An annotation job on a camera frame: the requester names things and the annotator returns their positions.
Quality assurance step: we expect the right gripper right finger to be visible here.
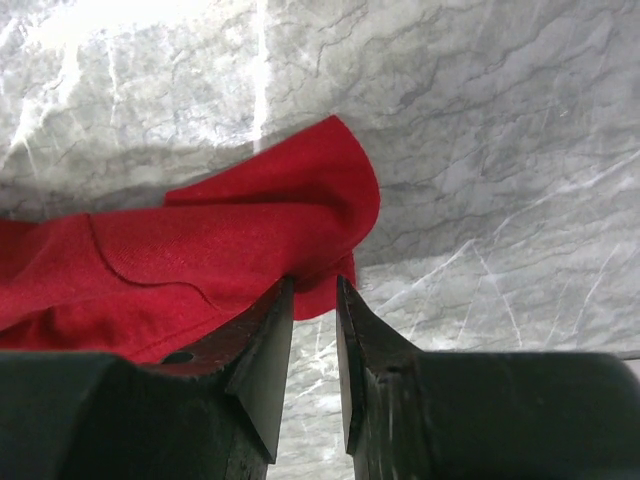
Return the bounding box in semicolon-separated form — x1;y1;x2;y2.
336;276;431;479

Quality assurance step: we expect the dark red t-shirt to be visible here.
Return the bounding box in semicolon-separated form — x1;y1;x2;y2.
1;116;380;363

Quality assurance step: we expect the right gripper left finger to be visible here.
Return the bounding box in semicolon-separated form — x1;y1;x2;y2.
144;279;294;479

